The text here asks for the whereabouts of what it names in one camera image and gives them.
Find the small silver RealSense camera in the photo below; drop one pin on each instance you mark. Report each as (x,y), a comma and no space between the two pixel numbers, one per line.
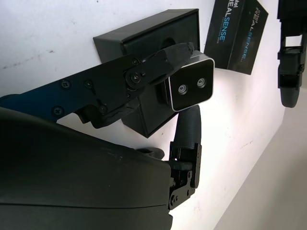
(194,83)

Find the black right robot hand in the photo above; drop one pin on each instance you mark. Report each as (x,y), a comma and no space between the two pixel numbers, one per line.
(72,179)

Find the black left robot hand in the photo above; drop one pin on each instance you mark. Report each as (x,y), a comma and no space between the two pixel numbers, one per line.
(290,72)

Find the black foam-lined camera box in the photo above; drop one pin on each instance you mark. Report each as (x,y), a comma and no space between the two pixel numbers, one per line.
(148,31)

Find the black RealSense box lid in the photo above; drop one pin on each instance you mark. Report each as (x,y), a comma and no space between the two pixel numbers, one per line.
(235,36)

